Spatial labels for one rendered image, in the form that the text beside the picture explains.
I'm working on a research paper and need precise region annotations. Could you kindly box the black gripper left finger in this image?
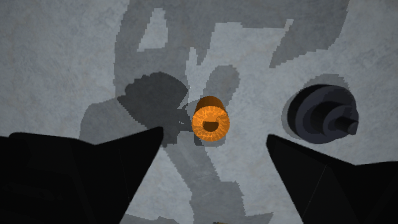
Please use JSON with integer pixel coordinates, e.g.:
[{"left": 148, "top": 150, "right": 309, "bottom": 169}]
[{"left": 9, "top": 126, "right": 163, "bottom": 224}]

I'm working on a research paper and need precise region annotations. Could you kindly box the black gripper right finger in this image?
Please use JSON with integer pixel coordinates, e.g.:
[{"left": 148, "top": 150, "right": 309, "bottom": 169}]
[{"left": 266, "top": 134, "right": 398, "bottom": 224}]

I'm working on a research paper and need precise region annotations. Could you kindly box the orange knob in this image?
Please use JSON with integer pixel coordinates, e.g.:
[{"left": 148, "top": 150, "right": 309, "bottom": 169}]
[{"left": 192, "top": 96, "right": 230, "bottom": 142}]

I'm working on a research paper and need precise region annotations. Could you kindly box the dark round pedestal with shaft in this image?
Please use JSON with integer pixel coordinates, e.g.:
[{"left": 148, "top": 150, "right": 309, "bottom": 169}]
[{"left": 287, "top": 84, "right": 359, "bottom": 144}]

